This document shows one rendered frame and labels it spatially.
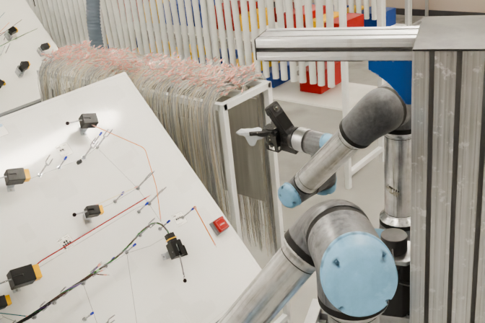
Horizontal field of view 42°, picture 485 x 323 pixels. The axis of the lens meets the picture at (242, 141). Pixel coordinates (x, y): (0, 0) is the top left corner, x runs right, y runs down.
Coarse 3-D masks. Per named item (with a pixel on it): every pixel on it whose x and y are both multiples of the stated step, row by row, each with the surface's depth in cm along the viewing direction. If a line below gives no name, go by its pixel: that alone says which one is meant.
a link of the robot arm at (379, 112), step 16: (368, 96) 157; (384, 96) 155; (352, 112) 158; (368, 112) 154; (384, 112) 154; (400, 112) 155; (352, 128) 157; (368, 128) 155; (384, 128) 155; (336, 144) 163; (352, 144) 159; (368, 144) 159; (320, 160) 169; (336, 160) 166; (304, 176) 176; (320, 176) 173; (288, 192) 180; (304, 192) 180
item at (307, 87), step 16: (176, 0) 587; (224, 16) 529; (240, 16) 520; (304, 16) 480; (336, 16) 486; (352, 16) 480; (176, 48) 606; (288, 64) 539; (336, 64) 511; (272, 80) 523; (288, 80) 539; (336, 80) 515
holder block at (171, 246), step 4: (176, 240) 222; (168, 244) 222; (172, 244) 221; (180, 244) 222; (168, 248) 222; (172, 248) 220; (176, 248) 221; (180, 248) 222; (172, 252) 221; (176, 252) 220; (180, 252) 221; (184, 252) 222; (172, 256) 221; (176, 256) 219; (180, 256) 223
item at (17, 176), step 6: (18, 168) 205; (6, 174) 202; (12, 174) 203; (18, 174) 204; (24, 174) 205; (6, 180) 203; (12, 180) 202; (18, 180) 203; (24, 180) 205; (6, 186) 209; (12, 186) 209
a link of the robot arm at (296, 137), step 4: (300, 128) 194; (304, 128) 193; (296, 132) 193; (300, 132) 192; (304, 132) 191; (292, 136) 193; (296, 136) 192; (300, 136) 191; (292, 140) 193; (296, 140) 192; (300, 140) 191; (292, 144) 194; (296, 144) 192; (300, 144) 191; (296, 148) 193; (300, 148) 192; (304, 152) 193
